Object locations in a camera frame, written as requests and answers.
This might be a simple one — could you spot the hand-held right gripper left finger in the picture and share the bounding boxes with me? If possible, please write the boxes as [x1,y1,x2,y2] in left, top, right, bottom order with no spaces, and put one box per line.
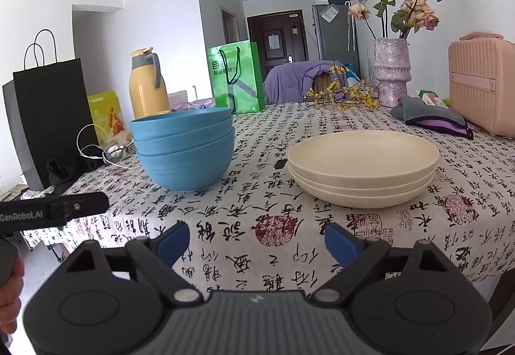
[64,221,202,304]

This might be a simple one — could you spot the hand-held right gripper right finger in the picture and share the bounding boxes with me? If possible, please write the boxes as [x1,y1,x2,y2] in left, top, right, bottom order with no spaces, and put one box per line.
[313,222,459,304]

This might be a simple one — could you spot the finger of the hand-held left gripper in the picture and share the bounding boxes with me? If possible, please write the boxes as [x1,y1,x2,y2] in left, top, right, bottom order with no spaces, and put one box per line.
[60,192,110,221]

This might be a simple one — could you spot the cream plate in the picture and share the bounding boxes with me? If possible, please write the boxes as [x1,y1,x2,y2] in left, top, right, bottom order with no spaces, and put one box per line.
[287,131,440,180]
[287,162,437,196]
[292,174,434,209]

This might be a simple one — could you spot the blue bowl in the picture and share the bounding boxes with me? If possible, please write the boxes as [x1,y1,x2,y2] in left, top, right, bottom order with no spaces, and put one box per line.
[133,125,235,156]
[136,130,236,192]
[129,107,233,138]

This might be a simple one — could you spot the person's left hand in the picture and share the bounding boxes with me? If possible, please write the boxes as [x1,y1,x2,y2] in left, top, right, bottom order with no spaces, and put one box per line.
[0,254,25,335]

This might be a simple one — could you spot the black cloth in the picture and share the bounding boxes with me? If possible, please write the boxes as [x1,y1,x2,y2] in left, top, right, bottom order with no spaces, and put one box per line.
[46,146,106,195]

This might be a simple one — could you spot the eyeglasses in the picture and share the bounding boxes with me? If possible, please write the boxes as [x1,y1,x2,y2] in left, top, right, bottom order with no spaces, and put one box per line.
[102,144,137,163]

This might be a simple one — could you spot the calligraphy printed tablecloth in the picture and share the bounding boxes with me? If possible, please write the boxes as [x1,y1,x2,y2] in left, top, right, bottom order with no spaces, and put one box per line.
[20,101,515,299]

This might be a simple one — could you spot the black paper bag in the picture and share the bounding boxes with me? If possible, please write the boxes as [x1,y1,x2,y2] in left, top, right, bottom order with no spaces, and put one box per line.
[2,29,99,192]

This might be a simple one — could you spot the yellow thermos jug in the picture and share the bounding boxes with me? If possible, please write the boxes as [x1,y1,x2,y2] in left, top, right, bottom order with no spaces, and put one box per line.
[129,47,170,120]

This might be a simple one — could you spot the yellow flower sprig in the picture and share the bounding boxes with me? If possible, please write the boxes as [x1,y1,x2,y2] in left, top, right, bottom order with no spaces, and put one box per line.
[304,65,379,111]

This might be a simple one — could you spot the grey purple cloth pouch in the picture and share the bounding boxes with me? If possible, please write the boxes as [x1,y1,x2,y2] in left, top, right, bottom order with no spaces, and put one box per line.
[389,94,474,139]

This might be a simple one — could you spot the wooden chair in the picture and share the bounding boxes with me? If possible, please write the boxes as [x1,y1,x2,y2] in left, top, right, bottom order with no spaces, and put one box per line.
[313,72,339,96]

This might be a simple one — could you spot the purple jacket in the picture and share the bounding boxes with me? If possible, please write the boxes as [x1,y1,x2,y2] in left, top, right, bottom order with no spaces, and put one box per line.
[263,61,351,105]

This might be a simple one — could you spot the green snack packet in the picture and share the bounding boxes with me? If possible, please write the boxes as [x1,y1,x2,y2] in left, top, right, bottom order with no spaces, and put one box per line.
[416,89,449,108]

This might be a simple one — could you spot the green shopping bag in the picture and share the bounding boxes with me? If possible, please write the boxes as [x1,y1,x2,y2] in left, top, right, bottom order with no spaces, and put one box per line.
[206,40,266,115]

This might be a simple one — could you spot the pink glitter vase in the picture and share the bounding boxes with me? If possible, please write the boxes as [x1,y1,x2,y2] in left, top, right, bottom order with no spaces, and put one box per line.
[373,38,412,108]

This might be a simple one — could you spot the grey refrigerator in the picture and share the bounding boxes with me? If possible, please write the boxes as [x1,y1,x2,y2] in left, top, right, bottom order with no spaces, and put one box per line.
[312,1,361,66]

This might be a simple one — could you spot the pink hard case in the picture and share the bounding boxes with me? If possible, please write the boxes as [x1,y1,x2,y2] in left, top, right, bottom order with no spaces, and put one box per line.
[448,31,515,137]

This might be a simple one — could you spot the white umbrella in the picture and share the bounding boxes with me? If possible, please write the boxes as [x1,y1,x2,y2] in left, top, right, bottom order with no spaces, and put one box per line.
[345,1,357,54]

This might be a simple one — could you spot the brown side door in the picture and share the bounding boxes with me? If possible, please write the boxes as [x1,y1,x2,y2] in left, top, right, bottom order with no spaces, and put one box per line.
[220,6,240,45]

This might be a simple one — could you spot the dark brown entrance door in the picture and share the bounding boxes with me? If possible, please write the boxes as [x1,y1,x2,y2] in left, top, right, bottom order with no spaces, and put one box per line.
[247,9,310,63]

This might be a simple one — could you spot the white cable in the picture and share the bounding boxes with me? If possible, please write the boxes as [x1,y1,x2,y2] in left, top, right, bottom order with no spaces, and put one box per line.
[76,124,137,171]

